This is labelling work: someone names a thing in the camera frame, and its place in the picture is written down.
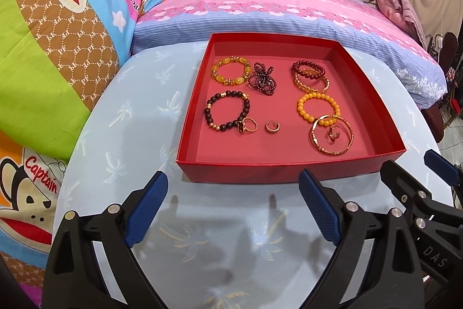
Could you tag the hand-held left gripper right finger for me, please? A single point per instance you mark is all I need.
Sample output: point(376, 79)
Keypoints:
point(320, 207)

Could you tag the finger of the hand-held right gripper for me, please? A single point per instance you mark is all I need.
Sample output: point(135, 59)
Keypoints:
point(394, 178)
point(439, 166)

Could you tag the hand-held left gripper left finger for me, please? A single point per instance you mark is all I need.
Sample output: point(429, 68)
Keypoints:
point(146, 211)

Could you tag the plain gold bangle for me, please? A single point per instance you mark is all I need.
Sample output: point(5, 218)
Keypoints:
point(314, 142)

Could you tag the red cardboard box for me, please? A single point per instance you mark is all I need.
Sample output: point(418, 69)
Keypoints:
point(282, 150)

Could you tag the gold hoop earring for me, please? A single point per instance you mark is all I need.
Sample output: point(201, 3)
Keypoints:
point(331, 139)
point(267, 128)

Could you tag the purple bead flower ornament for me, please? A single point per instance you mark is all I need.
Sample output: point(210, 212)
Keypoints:
point(266, 84)

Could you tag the purple quilted cloth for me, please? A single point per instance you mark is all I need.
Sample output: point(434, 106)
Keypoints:
point(401, 5)

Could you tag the colourful monkey print blanket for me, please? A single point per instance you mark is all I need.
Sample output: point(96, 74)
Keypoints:
point(36, 59)

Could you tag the pink and blue striped pillow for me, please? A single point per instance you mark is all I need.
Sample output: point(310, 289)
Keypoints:
point(253, 12)

